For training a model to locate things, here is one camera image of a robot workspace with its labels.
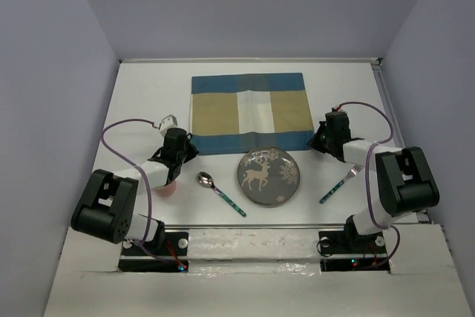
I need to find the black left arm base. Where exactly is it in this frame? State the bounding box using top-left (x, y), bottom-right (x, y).
top-left (117, 229), bottom-right (189, 273)

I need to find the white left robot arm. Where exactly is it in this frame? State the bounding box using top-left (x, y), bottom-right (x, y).
top-left (71, 128), bottom-right (198, 254)

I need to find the blue and tan cloth placemat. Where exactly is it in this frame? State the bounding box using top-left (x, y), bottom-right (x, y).
top-left (190, 73), bottom-right (315, 155)

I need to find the grey reindeer plate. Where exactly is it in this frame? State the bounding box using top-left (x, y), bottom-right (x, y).
top-left (237, 147), bottom-right (301, 207)

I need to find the fork with teal handle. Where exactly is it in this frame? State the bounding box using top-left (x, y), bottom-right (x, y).
top-left (319, 165), bottom-right (364, 204)

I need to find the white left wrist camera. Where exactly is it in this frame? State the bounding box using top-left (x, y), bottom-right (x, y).
top-left (158, 114), bottom-right (177, 137)

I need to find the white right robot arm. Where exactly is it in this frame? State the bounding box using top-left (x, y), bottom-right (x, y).
top-left (309, 109), bottom-right (439, 258)

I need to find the pink mug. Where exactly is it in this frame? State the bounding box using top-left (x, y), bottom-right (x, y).
top-left (154, 181), bottom-right (177, 197)

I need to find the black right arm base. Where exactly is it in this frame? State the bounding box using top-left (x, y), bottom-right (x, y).
top-left (315, 229), bottom-right (390, 272)

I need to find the spoon with teal handle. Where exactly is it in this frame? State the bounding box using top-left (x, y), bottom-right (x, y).
top-left (197, 171), bottom-right (247, 218)

